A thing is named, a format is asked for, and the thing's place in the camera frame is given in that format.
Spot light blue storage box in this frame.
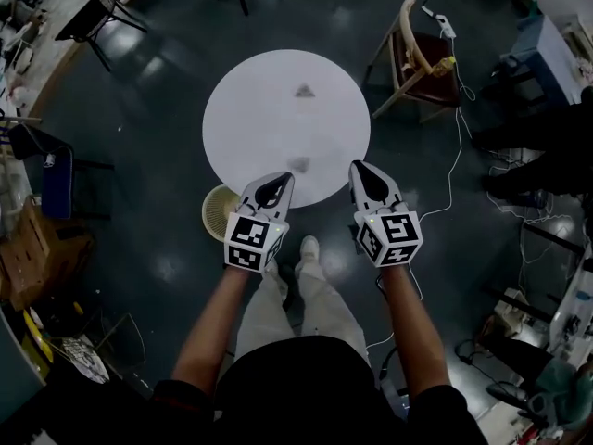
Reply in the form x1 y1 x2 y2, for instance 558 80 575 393
498 14 578 107

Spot yellow plastic bottle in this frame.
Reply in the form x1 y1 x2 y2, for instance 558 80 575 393
433 55 458 78

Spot black white patterned board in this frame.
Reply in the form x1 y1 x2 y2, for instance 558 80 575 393
61 336 111 385

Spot wooden chair maroon seat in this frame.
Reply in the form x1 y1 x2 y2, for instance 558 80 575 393
363 0 465 124

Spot white power strip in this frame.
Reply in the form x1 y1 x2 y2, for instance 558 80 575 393
435 13 458 40

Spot cluttered wooden table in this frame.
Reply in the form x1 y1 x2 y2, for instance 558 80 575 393
0 0 163 120

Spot person's white shoe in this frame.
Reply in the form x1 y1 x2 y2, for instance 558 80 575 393
298 235 322 268

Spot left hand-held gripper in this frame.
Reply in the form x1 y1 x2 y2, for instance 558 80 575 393
223 172 297 275

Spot cluttered white desk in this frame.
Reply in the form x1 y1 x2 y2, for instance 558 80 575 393
549 243 593 370

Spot person's left forearm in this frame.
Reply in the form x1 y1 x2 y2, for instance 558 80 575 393
170 262 252 396

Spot person's cream trousers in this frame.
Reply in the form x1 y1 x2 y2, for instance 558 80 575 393
233 248 372 375

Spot round white table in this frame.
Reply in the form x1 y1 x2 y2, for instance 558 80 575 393
201 48 372 210

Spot blue chair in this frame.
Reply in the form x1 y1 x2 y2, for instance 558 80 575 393
7 121 116 221

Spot brown cardboard box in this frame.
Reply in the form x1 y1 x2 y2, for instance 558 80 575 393
0 196 97 312

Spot gold wire frame stand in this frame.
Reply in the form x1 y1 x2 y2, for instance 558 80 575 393
45 311 148 382

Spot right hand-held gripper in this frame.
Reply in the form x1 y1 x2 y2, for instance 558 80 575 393
347 159 423 268

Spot black wire chair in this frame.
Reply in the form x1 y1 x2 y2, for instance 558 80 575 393
54 0 150 72

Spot teal fabric chair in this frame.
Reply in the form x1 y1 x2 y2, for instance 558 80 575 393
486 354 593 435

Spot person's black shirt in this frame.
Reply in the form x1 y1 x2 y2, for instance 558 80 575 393
150 335 490 445

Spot long white cable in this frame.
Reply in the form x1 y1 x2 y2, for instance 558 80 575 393
416 74 478 224

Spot cream plastic basket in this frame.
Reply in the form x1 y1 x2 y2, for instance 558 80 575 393
201 184 243 243

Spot white crumpled tissue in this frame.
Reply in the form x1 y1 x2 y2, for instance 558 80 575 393
399 44 419 72

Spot person's right forearm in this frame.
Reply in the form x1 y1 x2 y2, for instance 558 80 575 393
378 262 454 399

